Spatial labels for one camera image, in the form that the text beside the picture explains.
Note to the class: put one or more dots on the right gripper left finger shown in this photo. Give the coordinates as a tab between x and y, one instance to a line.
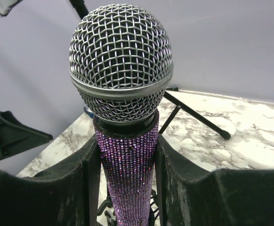
65	194

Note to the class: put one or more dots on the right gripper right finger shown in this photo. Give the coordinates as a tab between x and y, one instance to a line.
189	195

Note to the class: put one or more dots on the blue handled pliers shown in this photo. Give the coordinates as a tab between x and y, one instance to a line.
88	112

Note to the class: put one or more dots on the purple glitter microphone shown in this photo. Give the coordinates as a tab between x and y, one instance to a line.
120	63

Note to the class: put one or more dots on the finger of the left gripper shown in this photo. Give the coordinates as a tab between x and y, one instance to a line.
16	138

